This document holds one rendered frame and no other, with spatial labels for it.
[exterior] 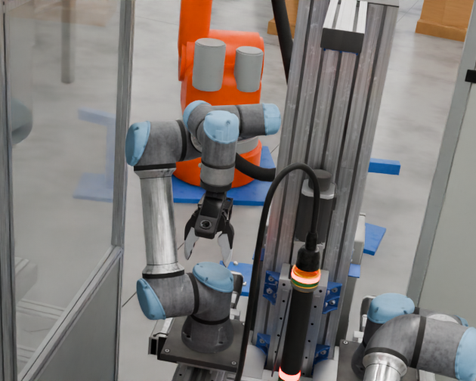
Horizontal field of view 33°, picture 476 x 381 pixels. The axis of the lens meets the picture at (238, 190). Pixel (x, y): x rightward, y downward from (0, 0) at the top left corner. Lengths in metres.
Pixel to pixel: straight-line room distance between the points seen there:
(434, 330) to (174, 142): 0.84
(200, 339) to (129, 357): 1.68
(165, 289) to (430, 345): 0.74
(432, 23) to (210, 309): 8.60
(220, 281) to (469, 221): 1.29
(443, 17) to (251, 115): 8.81
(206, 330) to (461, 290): 1.37
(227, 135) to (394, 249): 3.52
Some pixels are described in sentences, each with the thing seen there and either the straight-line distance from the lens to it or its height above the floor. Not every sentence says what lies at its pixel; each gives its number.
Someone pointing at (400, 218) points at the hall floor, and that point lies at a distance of 5.54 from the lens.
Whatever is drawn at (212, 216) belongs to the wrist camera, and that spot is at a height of 1.63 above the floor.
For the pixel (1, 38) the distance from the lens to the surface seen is 1.72.
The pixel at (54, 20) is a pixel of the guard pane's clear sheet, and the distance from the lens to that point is 2.01.
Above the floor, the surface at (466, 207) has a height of 1.14.
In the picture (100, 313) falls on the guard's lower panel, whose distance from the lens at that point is 2.79.
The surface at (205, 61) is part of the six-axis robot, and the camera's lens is 5.12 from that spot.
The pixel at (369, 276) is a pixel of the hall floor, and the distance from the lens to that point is 4.81.
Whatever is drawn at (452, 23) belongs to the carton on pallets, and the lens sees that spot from 10.57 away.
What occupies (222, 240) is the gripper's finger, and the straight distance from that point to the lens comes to 1.82.
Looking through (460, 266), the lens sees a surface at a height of 0.89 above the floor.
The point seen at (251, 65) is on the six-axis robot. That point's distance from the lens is 5.19.
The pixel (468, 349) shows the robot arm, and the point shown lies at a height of 1.45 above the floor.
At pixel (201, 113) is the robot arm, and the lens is 1.79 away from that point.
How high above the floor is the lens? 2.45
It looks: 26 degrees down
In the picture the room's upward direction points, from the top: 7 degrees clockwise
